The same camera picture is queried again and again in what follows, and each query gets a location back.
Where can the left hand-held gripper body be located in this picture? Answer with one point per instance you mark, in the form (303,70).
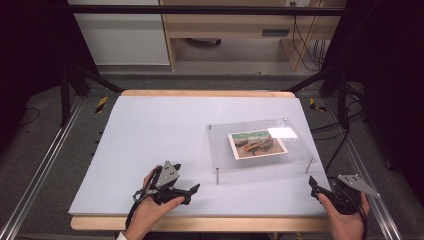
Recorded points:
(167,176)

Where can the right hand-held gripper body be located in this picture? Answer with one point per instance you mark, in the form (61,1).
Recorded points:
(350,196)

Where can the clear acrylic photo frame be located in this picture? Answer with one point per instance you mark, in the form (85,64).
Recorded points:
(260,156)

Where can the printed photo card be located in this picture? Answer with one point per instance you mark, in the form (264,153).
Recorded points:
(256,145)

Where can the person's right hand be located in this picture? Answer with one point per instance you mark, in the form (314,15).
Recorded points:
(345,223)

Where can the person's left hand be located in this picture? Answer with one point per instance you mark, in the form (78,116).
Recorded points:
(148,215)

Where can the white table mat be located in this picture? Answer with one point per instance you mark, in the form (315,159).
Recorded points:
(160,133)

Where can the yellow black tape strip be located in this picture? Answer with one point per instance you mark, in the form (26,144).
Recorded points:
(101,104)
(315,105)

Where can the black metal stand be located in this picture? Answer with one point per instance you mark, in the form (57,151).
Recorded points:
(341,100)
(65,96)

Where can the black curtain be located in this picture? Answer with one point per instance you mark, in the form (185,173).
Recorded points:
(30,50)
(386,66)

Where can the white cabinet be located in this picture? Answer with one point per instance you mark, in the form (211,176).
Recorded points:
(123,36)

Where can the wooden desk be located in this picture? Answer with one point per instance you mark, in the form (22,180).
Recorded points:
(230,25)

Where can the aluminium rail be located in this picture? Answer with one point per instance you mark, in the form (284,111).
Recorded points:
(36,173)
(366,186)

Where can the black horizontal frame bar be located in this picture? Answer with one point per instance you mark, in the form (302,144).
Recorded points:
(200,9)

